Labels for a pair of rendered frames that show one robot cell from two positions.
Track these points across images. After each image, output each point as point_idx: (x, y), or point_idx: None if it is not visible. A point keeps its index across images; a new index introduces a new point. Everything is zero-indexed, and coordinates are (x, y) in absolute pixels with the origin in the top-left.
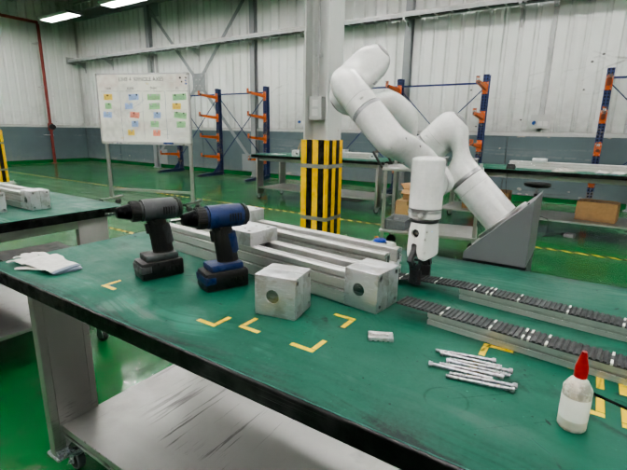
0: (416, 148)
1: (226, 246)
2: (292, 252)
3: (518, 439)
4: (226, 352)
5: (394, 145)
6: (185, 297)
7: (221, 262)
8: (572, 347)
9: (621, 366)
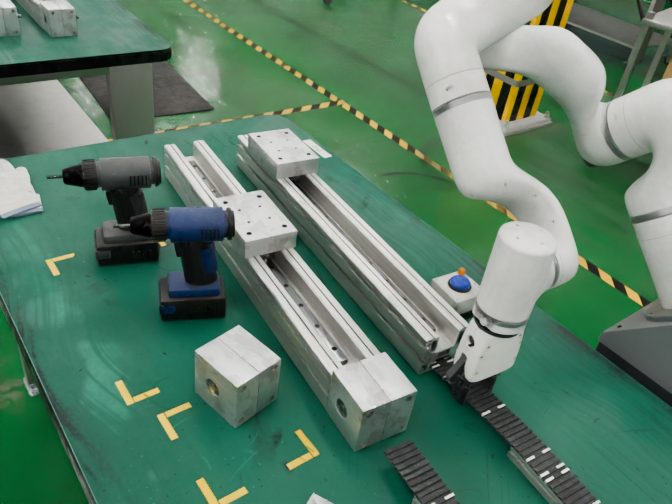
0: (526, 198)
1: (195, 266)
2: (302, 283)
3: None
4: (111, 468)
5: (478, 193)
6: (130, 321)
7: (188, 283)
8: None
9: None
